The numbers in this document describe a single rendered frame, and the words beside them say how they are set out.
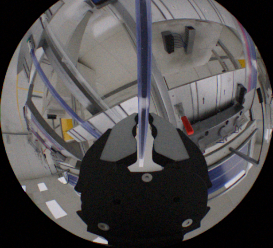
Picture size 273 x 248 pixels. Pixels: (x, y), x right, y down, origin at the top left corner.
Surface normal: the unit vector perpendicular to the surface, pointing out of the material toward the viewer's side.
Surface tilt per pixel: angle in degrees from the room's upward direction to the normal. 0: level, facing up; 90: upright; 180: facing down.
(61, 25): 0
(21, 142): 90
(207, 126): 134
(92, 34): 0
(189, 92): 44
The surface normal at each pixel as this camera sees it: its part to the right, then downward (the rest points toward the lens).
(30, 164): 0.90, -0.32
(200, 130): -0.43, -0.71
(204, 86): -0.03, 0.63
